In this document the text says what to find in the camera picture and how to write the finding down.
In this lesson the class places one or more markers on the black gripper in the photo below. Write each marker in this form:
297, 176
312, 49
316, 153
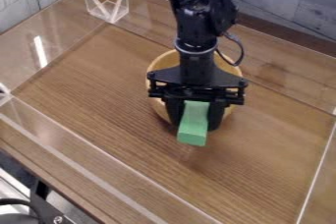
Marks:
196, 80

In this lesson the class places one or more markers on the green rectangular stick block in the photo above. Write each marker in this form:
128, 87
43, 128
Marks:
193, 125

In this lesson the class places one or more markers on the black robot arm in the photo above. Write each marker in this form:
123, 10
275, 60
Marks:
203, 21

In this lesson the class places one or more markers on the round wooden bowl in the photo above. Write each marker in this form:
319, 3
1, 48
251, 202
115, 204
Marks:
168, 60

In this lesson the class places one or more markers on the clear acrylic corner bracket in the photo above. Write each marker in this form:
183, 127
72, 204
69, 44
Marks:
109, 11

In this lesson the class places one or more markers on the clear acrylic tray wall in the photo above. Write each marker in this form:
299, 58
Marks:
88, 176

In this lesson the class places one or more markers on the black table frame leg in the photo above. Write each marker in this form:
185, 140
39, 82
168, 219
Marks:
24, 206

